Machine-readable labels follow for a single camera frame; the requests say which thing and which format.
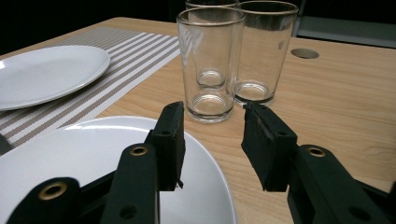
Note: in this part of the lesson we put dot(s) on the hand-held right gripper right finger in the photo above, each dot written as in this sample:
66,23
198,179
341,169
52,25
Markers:
269,149

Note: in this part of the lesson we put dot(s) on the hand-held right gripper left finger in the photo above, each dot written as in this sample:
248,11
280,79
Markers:
168,146

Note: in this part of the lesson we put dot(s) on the clear drinking glass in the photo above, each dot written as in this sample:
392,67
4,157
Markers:
210,62
210,3
264,53

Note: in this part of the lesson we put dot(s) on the white plate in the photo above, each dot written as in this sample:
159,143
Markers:
46,74
77,149

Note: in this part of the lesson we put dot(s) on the grey striped placemat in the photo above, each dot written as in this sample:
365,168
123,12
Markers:
130,62

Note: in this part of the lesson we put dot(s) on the grey table grommet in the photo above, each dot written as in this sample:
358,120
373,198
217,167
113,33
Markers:
304,53

